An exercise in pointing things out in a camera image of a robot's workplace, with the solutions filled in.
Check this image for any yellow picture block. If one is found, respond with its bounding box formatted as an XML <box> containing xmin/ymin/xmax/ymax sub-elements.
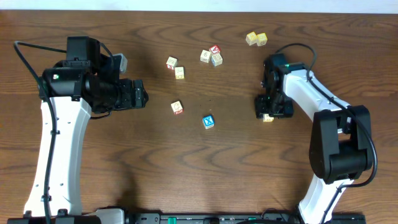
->
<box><xmin>262</xmin><ymin>114</ymin><xmax>274</xmax><ymax>123</ymax></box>

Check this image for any plain insect picture block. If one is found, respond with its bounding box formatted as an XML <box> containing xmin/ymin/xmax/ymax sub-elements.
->
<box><xmin>200</xmin><ymin>50</ymin><xmax>211</xmax><ymax>63</ymax></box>

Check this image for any yellow block left of pair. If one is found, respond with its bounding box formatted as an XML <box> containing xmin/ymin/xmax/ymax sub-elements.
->
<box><xmin>246</xmin><ymin>32</ymin><xmax>258</xmax><ymax>45</ymax></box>

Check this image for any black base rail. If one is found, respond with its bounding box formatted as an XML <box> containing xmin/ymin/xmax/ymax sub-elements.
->
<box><xmin>6</xmin><ymin>207</ymin><xmax>368</xmax><ymax>224</ymax></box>

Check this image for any red number 3 block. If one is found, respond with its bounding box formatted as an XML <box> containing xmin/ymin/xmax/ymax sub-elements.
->
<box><xmin>166</xmin><ymin>57</ymin><xmax>178</xmax><ymax>70</ymax></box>

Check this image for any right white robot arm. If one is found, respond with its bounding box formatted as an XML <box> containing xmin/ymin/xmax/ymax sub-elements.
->
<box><xmin>254</xmin><ymin>53</ymin><xmax>376</xmax><ymax>223</ymax></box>

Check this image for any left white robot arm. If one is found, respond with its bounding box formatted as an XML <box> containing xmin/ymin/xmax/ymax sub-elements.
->
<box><xmin>24</xmin><ymin>36</ymin><xmax>149</xmax><ymax>218</ymax></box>

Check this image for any red dinosaur picture block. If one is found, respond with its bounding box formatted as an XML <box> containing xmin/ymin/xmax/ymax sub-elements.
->
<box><xmin>171</xmin><ymin>101</ymin><xmax>183</xmax><ymax>115</ymax></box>

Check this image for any yellow block right of pair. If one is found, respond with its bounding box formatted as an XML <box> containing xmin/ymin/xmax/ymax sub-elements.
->
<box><xmin>257</xmin><ymin>32</ymin><xmax>268</xmax><ymax>47</ymax></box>

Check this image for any blue letter X block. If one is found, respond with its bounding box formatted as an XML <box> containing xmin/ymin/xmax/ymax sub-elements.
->
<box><xmin>202</xmin><ymin>115</ymin><xmax>215</xmax><ymax>129</ymax></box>

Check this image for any yellow letter G block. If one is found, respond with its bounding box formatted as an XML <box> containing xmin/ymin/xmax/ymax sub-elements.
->
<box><xmin>174</xmin><ymin>67</ymin><xmax>185</xmax><ymax>80</ymax></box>

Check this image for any red letter A block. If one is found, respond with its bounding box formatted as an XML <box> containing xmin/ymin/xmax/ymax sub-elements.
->
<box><xmin>209</xmin><ymin>45</ymin><xmax>221</xmax><ymax>55</ymax></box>

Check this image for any yellow block of pair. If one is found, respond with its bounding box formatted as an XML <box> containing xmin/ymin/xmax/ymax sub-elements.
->
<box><xmin>246</xmin><ymin>32</ymin><xmax>258</xmax><ymax>45</ymax></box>
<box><xmin>257</xmin><ymin>32</ymin><xmax>268</xmax><ymax>47</ymax></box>

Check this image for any blue letter H block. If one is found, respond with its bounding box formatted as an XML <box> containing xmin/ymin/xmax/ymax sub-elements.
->
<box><xmin>211</xmin><ymin>53</ymin><xmax>223</xmax><ymax>67</ymax></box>

